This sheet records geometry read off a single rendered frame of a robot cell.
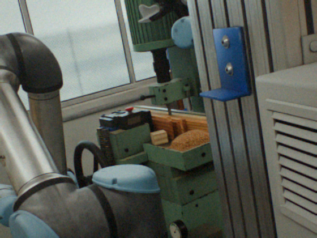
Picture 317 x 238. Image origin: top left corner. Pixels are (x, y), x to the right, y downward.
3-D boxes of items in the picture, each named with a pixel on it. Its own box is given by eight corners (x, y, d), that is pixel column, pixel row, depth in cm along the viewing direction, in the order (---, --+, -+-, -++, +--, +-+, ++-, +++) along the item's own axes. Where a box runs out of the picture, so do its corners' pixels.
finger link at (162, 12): (149, 12, 145) (171, -3, 140) (153, 16, 145) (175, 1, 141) (147, 20, 141) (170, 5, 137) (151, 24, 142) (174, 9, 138)
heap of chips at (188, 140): (166, 147, 150) (163, 136, 149) (200, 135, 157) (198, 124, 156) (183, 151, 142) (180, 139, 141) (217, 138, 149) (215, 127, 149)
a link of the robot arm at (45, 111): (49, 18, 112) (66, 184, 136) (3, 26, 107) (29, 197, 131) (70, 33, 104) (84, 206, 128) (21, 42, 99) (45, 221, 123)
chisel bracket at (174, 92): (151, 108, 172) (148, 85, 170) (182, 99, 179) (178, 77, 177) (163, 110, 166) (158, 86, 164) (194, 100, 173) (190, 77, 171)
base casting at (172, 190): (115, 179, 187) (110, 157, 185) (223, 137, 217) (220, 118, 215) (181, 206, 150) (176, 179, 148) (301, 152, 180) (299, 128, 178)
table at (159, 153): (76, 152, 188) (73, 137, 186) (141, 131, 203) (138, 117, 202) (160, 182, 137) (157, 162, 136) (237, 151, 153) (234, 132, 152)
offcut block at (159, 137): (155, 145, 154) (153, 135, 153) (151, 143, 158) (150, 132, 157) (168, 142, 155) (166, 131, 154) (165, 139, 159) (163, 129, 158)
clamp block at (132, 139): (101, 153, 168) (95, 129, 166) (132, 142, 175) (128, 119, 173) (120, 160, 156) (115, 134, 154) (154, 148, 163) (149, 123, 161)
